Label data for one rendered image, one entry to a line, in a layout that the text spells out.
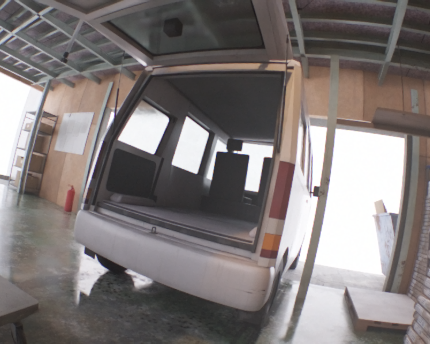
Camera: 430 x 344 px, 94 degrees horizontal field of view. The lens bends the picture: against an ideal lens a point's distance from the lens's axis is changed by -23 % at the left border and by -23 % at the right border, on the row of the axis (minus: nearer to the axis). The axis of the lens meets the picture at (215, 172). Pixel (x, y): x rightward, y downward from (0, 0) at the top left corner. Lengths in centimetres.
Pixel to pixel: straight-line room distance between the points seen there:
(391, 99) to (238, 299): 319
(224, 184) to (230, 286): 226
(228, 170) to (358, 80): 219
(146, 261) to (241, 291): 56
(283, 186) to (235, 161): 212
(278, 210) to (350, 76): 282
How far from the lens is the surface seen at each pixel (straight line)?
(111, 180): 214
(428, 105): 396
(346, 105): 363
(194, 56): 199
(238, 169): 340
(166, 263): 145
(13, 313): 120
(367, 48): 347
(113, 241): 170
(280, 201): 134
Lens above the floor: 81
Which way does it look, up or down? 6 degrees up
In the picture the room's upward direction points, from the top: 11 degrees clockwise
